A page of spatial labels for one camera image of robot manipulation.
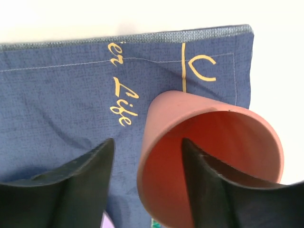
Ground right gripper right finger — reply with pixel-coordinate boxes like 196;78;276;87
181;138;304;228

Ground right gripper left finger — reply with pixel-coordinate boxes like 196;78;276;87
0;138;114;228

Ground purple plastic plate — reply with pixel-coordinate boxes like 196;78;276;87
100;211;115;228

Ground orange plastic cup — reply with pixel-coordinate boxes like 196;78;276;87
137;91;284;228

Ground blue fish-print cloth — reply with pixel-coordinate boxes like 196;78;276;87
0;25;254;228

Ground spoon with green handle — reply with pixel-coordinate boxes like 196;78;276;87
150;218;162;228

